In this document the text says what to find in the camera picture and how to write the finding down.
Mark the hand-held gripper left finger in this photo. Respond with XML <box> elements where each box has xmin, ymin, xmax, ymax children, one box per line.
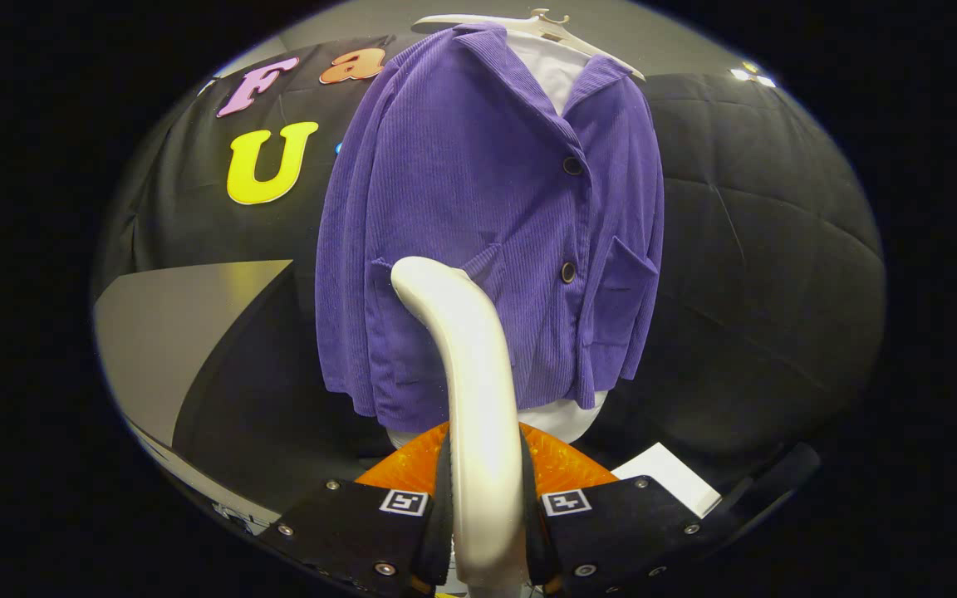
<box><xmin>267</xmin><ymin>421</ymin><xmax>453</xmax><ymax>597</ymax></box>

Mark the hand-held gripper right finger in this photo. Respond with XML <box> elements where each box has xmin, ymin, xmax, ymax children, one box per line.
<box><xmin>520</xmin><ymin>421</ymin><xmax>720</xmax><ymax>597</ymax></box>

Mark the white garment steamer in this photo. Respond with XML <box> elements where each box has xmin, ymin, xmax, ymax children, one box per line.
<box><xmin>390</xmin><ymin>256</ymin><xmax>529</xmax><ymax>592</ymax></box>

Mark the purple corduroy jacket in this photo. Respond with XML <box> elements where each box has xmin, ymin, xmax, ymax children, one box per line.
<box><xmin>315</xmin><ymin>22</ymin><xmax>665</xmax><ymax>433</ymax></box>

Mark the cream clothes hanger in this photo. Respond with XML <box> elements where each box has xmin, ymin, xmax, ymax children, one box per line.
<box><xmin>410</xmin><ymin>8</ymin><xmax>647</xmax><ymax>81</ymax></box>

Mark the white flat box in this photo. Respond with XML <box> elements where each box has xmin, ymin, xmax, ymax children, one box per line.
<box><xmin>611</xmin><ymin>442</ymin><xmax>722</xmax><ymax>518</ymax></box>

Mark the grey cabinet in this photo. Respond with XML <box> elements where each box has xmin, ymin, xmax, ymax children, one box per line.
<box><xmin>93</xmin><ymin>259</ymin><xmax>380</xmax><ymax>532</ymax></box>

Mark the ceiling light panel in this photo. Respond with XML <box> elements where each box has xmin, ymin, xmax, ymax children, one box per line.
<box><xmin>729</xmin><ymin>60</ymin><xmax>778</xmax><ymax>89</ymax></box>

